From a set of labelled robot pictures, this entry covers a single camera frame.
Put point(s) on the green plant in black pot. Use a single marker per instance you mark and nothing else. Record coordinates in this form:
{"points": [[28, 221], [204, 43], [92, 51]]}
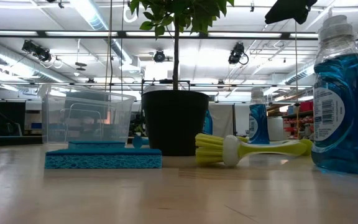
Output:
{"points": [[176, 124]]}

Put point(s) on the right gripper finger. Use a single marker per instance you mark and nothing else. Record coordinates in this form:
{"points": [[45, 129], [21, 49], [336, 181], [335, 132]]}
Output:
{"points": [[291, 11]]}

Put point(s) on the dark blue scrub sponge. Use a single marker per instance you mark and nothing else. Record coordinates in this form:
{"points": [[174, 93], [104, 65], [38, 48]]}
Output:
{"points": [[95, 144], [104, 160]]}

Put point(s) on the black overhead beam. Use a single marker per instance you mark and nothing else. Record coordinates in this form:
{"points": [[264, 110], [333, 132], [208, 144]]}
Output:
{"points": [[286, 35]]}

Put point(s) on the small background plant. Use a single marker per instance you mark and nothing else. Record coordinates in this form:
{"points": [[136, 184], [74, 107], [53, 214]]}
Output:
{"points": [[138, 129]]}

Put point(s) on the clear plastic bin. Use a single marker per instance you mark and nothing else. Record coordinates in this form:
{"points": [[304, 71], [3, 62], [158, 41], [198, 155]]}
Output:
{"points": [[85, 118]]}

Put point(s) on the shelf with red bins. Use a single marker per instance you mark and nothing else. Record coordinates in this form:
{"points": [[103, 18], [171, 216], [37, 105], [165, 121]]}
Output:
{"points": [[303, 107]]}

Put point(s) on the blue dish soap bottle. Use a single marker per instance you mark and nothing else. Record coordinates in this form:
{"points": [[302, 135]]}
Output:
{"points": [[258, 124], [208, 124], [346, 124]]}

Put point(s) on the green dish brush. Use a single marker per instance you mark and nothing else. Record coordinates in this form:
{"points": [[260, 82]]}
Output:
{"points": [[243, 139], [235, 151]]}

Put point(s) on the white panel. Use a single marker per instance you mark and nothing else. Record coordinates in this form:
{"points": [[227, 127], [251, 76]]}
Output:
{"points": [[224, 119]]}

